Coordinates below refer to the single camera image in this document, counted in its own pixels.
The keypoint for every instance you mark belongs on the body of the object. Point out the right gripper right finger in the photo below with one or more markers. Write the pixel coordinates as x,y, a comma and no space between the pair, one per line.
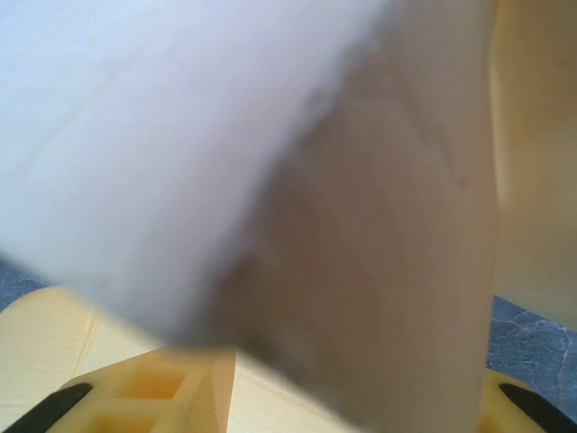
527,406

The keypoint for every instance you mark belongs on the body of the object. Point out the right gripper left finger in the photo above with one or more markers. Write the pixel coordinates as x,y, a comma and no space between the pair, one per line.
149,392

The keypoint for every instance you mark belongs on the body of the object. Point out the orange paper box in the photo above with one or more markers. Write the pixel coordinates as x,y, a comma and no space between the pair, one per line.
360,225

